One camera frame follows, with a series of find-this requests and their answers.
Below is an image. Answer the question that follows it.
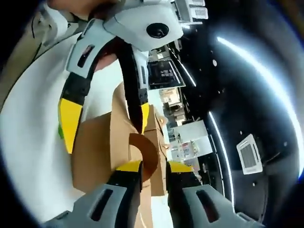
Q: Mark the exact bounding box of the white shelf rack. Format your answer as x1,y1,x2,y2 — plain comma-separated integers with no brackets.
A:
174,0,209,24

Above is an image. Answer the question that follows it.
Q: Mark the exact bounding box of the long curved ceiling light strip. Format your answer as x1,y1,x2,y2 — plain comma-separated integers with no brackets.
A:
216,35,300,181

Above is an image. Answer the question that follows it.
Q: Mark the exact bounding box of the short ceiling light strip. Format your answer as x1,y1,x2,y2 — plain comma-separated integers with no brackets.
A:
175,58,197,86

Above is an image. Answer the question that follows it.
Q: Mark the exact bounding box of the white ceiling air conditioner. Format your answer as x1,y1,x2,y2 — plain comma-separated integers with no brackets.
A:
236,134,264,175

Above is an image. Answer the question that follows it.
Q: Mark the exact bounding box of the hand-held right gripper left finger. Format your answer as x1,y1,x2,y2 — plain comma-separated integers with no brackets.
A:
44,159,144,228

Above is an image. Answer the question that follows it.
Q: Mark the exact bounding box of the dark display screen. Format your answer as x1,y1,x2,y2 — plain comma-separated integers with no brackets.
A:
146,59,186,90

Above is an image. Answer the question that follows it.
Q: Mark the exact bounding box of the white display partition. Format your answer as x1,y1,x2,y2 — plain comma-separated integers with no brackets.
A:
171,120,213,159

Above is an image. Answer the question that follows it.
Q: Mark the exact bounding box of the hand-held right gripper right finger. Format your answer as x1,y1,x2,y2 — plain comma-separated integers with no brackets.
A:
165,160,265,228

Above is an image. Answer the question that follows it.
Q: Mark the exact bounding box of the brown paper box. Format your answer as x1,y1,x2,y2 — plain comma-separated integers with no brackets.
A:
144,104,172,197
71,82,159,228

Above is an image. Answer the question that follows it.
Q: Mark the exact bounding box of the person's left hand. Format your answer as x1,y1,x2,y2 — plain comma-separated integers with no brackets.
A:
46,0,119,23

